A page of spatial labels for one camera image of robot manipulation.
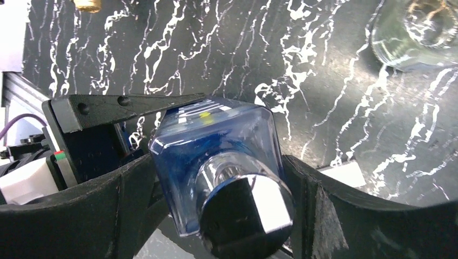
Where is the blue labelled plastic bottle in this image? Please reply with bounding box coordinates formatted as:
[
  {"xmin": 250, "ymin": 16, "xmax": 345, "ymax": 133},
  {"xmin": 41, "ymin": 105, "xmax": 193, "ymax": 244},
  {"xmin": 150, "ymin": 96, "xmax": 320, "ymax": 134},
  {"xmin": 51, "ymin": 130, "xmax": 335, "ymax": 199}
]
[{"xmin": 149, "ymin": 97, "xmax": 295, "ymax": 258}]

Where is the gold-capped red wine bottle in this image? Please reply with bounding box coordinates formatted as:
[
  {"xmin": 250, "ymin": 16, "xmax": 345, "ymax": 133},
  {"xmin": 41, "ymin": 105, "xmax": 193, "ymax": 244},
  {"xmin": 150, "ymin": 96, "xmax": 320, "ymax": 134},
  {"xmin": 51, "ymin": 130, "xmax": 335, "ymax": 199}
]
[{"xmin": 73, "ymin": 0, "xmax": 102, "ymax": 13}]

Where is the small white box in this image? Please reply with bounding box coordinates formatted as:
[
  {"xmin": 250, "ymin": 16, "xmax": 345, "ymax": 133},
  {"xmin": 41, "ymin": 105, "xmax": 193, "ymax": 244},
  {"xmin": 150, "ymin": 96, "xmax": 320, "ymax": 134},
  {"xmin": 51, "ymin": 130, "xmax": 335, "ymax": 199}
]
[{"xmin": 318, "ymin": 160, "xmax": 366, "ymax": 188}]

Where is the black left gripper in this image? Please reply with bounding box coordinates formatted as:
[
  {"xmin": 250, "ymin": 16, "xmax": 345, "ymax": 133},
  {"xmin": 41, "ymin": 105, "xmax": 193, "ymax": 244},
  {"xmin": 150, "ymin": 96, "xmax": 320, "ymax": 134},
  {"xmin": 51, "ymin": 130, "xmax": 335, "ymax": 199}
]
[{"xmin": 1, "ymin": 93, "xmax": 206, "ymax": 258}]

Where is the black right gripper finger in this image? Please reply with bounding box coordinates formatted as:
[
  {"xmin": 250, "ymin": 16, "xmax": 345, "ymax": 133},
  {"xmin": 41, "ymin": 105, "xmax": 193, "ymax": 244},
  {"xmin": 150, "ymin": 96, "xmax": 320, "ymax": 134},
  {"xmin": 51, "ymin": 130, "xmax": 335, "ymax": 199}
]
[{"xmin": 282, "ymin": 155, "xmax": 457, "ymax": 258}]

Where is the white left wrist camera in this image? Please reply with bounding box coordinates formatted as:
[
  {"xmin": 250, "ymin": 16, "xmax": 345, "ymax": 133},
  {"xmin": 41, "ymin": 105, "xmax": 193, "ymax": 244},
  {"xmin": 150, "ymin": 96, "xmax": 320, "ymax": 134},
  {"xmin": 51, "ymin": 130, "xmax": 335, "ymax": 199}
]
[{"xmin": 1, "ymin": 158, "xmax": 59, "ymax": 205}]

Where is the clear glass corked bottle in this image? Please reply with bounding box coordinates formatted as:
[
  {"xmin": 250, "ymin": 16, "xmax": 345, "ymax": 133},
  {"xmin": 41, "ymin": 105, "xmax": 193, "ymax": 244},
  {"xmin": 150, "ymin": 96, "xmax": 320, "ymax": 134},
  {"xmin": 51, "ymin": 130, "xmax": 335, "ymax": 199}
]
[{"xmin": 371, "ymin": 0, "xmax": 457, "ymax": 72}]

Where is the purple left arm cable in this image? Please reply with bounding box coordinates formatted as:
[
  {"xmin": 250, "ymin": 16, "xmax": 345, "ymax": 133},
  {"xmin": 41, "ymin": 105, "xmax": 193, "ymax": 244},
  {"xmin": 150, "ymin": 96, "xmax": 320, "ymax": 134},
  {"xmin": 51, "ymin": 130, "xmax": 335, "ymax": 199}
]
[{"xmin": 0, "ymin": 113, "xmax": 48, "ymax": 141}]

